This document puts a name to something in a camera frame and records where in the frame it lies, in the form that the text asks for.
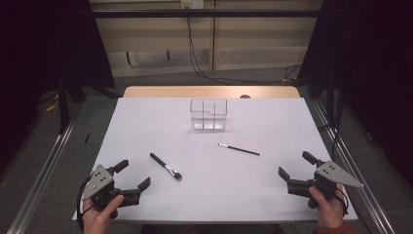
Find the thin black makeup brush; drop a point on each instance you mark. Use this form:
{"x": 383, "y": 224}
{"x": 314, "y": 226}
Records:
{"x": 238, "y": 149}

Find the wooden table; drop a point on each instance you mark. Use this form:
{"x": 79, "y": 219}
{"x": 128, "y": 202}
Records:
{"x": 181, "y": 92}

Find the black metal stand post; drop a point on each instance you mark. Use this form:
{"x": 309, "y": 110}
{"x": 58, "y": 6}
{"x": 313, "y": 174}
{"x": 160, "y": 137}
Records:
{"x": 63, "y": 107}
{"x": 330, "y": 107}

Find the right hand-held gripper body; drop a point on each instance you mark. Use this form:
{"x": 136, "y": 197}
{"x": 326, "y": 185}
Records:
{"x": 328, "y": 182}

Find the person's right hand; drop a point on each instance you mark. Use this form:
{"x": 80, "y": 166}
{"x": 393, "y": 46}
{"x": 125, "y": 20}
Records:
{"x": 329, "y": 209}

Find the person's left hand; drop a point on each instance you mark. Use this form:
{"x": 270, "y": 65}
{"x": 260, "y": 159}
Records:
{"x": 97, "y": 217}

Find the black horizontal frame bar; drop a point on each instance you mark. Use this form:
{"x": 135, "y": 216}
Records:
{"x": 207, "y": 13}

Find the white board sheet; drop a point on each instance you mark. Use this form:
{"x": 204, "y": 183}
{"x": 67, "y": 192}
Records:
{"x": 207, "y": 188}

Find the silver metal floor rail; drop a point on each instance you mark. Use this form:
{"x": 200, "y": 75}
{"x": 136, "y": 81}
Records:
{"x": 42, "y": 182}
{"x": 360, "y": 182}

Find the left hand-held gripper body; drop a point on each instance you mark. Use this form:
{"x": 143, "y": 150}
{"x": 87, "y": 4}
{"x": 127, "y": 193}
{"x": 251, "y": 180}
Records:
{"x": 104, "y": 190}

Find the dark curtain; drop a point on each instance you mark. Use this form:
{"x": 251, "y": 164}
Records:
{"x": 42, "y": 42}
{"x": 376, "y": 65}

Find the white wall outlet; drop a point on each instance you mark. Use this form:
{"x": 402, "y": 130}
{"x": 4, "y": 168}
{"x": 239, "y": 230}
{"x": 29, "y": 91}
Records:
{"x": 192, "y": 4}

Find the small black floor stick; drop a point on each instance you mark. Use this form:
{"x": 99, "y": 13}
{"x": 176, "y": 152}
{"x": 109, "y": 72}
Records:
{"x": 87, "y": 138}

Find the clear plastic organizer box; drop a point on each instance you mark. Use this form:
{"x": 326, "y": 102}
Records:
{"x": 207, "y": 125}

